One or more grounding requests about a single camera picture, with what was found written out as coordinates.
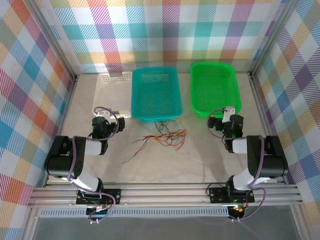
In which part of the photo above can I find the yellow wire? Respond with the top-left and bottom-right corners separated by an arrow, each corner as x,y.
142,132 -> 187,141
180,115 -> 201,137

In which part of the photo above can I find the black wire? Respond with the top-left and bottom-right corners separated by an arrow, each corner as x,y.
154,119 -> 176,132

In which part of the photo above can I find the pile of coloured wires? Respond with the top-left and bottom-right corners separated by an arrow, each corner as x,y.
149,137 -> 176,147

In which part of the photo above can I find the green plastic basket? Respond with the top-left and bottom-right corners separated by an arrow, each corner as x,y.
189,61 -> 243,118

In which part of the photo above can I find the teal plastic basket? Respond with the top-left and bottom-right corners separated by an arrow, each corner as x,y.
131,67 -> 184,123

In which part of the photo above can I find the white plastic basket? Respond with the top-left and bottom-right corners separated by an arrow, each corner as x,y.
91,71 -> 133,119

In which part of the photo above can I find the small electronics board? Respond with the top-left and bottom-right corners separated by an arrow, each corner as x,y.
229,203 -> 248,218
86,204 -> 112,219

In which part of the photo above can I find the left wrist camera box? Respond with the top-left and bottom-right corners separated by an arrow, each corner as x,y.
96,109 -> 124,119

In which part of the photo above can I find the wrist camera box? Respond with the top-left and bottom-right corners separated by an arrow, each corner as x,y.
96,109 -> 124,119
221,105 -> 236,124

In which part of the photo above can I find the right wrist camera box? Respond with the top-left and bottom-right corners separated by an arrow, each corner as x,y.
221,105 -> 236,124

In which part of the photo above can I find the aluminium table side rail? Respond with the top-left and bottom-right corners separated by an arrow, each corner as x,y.
43,73 -> 80,187
248,72 -> 287,185

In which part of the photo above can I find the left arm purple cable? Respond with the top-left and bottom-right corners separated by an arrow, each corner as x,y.
68,106 -> 117,223

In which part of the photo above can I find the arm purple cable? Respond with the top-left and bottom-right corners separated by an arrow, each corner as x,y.
206,108 -> 267,222
68,106 -> 117,223

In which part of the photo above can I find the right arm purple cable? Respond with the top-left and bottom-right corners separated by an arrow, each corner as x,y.
206,108 -> 267,222

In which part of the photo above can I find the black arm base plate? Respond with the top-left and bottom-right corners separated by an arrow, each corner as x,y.
76,188 -> 122,206
208,186 -> 256,204

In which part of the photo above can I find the aluminium mounting rail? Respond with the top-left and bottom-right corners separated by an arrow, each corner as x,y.
27,183 -> 303,208

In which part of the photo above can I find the grey slotted cable duct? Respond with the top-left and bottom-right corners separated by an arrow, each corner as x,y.
39,208 -> 230,218

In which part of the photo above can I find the aluminium frame post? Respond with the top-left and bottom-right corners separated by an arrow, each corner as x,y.
249,0 -> 298,76
24,0 -> 78,81

